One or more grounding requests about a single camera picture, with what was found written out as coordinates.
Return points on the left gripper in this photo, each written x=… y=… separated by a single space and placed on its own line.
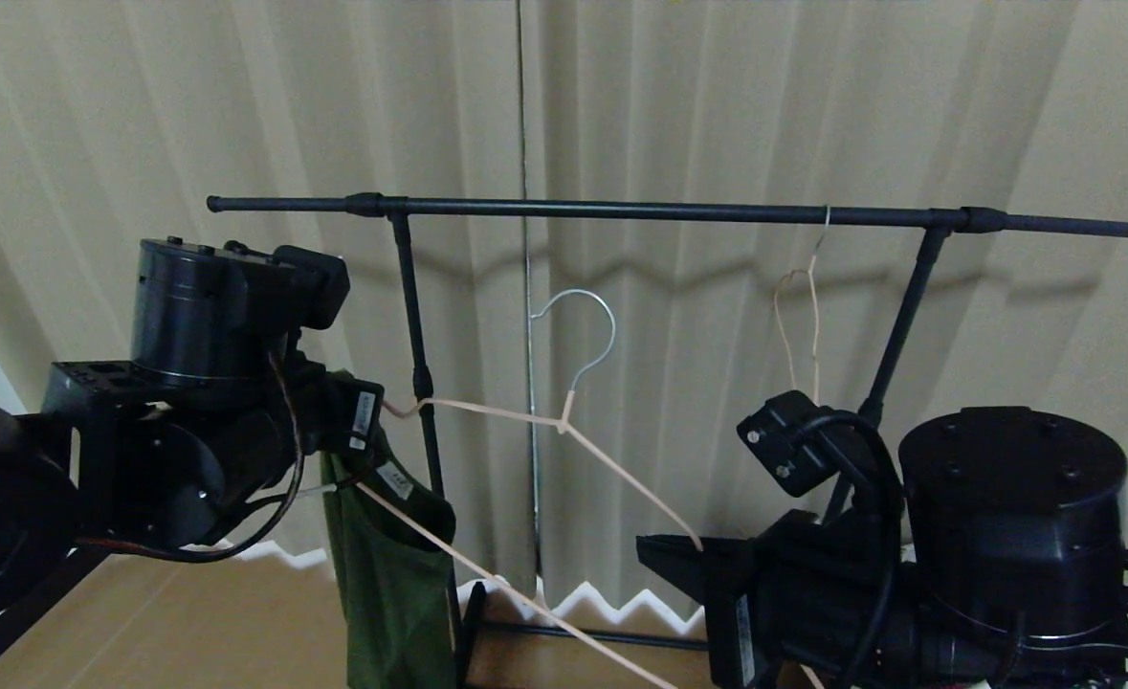
x=334 y=413

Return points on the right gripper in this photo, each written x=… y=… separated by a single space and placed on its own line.
x=793 y=598

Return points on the green garment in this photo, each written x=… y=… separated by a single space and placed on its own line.
x=391 y=584

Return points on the pink clothes hanger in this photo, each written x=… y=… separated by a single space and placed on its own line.
x=815 y=325
x=564 y=419

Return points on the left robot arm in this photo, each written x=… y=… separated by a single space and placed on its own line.
x=190 y=316

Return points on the black clothes rack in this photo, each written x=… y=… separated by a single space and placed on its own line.
x=621 y=209

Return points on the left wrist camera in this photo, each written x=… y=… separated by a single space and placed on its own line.
x=320 y=287

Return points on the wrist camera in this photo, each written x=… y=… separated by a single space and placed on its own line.
x=784 y=445
x=320 y=287

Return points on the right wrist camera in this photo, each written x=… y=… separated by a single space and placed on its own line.
x=784 y=445

